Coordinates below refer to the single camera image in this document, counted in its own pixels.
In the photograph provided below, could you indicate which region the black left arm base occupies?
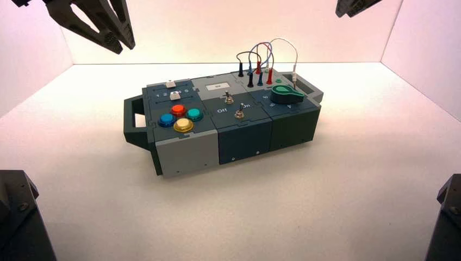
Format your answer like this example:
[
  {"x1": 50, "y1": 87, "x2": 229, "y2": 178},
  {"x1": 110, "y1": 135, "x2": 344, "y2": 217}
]
[{"x1": 0, "y1": 170, "x2": 58, "y2": 261}]

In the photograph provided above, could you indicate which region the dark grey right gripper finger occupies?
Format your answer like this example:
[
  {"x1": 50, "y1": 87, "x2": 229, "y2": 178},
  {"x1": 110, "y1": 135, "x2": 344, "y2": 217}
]
[{"x1": 335, "y1": 0, "x2": 383, "y2": 18}]

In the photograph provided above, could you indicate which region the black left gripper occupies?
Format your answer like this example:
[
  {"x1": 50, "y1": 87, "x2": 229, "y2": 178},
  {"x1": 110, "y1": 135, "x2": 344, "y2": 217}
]
[{"x1": 10, "y1": 0, "x2": 136, "y2": 55}]

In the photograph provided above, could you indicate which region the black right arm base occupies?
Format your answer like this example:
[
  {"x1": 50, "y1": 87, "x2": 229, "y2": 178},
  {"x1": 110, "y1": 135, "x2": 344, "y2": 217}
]
[{"x1": 425, "y1": 173, "x2": 461, "y2": 261}]

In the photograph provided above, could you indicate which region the blue jumper cable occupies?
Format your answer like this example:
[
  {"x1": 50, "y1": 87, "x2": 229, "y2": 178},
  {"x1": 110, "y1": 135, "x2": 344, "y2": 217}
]
[{"x1": 246, "y1": 43, "x2": 271, "y2": 87}]

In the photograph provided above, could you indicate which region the yellow round push button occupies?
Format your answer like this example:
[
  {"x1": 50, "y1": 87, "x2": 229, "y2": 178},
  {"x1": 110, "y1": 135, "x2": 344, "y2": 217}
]
[{"x1": 173, "y1": 117, "x2": 195, "y2": 133}]

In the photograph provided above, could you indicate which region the black jumper cable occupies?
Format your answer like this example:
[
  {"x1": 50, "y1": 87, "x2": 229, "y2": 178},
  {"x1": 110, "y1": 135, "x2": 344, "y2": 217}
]
[{"x1": 236, "y1": 51, "x2": 262, "y2": 88}]

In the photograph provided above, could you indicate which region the blue round push button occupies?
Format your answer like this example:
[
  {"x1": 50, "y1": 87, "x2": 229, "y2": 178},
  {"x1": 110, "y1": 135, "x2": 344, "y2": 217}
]
[{"x1": 158, "y1": 113, "x2": 177, "y2": 128}]

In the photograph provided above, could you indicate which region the green rotary knob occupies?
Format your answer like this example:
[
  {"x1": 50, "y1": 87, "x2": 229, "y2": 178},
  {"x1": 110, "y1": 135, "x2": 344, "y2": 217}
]
[{"x1": 270, "y1": 85, "x2": 306, "y2": 105}]

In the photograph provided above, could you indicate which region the dark teal grey task box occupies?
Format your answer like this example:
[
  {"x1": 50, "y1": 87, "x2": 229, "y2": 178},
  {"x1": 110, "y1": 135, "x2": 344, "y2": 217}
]
[{"x1": 123, "y1": 69, "x2": 324, "y2": 178}]

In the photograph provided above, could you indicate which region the teal round push button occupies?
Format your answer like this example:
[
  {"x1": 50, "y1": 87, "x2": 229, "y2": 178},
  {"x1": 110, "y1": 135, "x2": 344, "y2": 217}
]
[{"x1": 186, "y1": 108, "x2": 204, "y2": 122}]

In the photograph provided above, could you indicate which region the red jumper cable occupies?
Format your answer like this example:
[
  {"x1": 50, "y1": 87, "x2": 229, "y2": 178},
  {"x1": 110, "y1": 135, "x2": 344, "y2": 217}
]
[{"x1": 254, "y1": 42, "x2": 275, "y2": 86}]

